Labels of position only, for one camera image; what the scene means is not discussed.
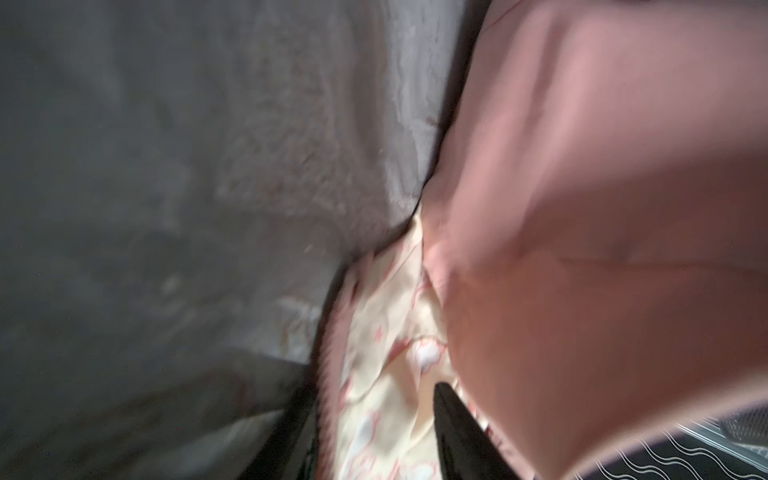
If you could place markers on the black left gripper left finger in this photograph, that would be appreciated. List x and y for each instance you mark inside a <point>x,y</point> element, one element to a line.
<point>290,452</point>

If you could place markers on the pink zip-up jacket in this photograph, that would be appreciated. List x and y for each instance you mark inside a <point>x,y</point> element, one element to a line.
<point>587,265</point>

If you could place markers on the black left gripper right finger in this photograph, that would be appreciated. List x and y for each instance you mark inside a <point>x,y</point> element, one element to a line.
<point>465,451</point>

